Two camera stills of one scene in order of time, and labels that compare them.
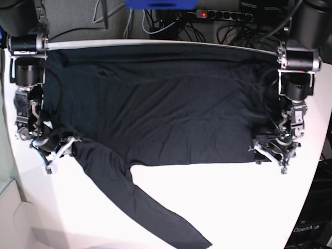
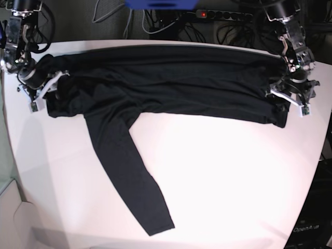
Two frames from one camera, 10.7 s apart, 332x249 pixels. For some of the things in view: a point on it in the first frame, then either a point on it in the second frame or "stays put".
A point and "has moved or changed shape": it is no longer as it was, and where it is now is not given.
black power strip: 224,15 stays put
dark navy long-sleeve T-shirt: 125,105 has moved or changed shape
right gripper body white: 284,159 → 304,109
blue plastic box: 161,4 stays put
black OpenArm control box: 313,228 stays put
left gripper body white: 51,167 → 38,105
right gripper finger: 260,157 → 284,107
